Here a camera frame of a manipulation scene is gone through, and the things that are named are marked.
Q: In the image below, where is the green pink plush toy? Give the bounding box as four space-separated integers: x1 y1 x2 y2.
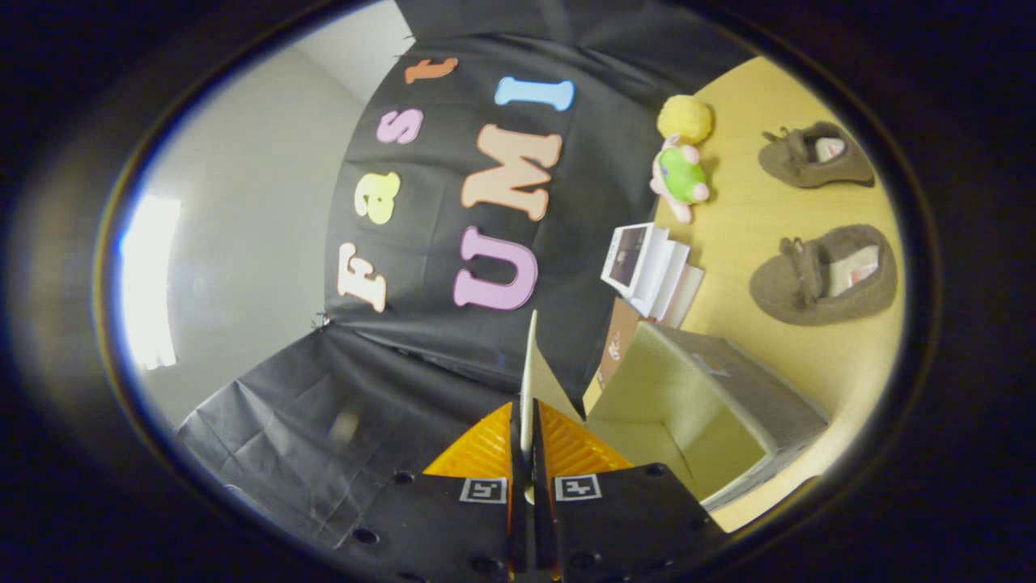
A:
649 136 711 224

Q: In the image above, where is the yellow plush toy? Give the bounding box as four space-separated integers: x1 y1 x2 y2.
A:
656 95 714 145

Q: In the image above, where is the white book portrait cover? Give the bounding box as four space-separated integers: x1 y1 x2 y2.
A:
601 223 670 306

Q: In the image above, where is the ceiling light panel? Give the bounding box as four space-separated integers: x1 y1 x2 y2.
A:
121 194 183 371

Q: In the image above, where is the plain white book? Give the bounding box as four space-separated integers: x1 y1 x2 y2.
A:
639 239 691 318

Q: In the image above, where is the grey fabric storage box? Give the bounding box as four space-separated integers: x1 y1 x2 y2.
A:
518 308 830 511

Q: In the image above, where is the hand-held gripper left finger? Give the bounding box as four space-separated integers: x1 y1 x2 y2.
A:
336 401 527 583

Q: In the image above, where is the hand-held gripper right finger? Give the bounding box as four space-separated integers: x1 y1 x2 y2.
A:
530 399 725 583

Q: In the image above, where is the brown book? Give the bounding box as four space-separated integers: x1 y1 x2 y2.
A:
595 298 646 391

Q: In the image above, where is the brown fuzzy shoe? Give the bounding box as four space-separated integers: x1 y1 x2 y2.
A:
758 121 876 189
749 224 898 327

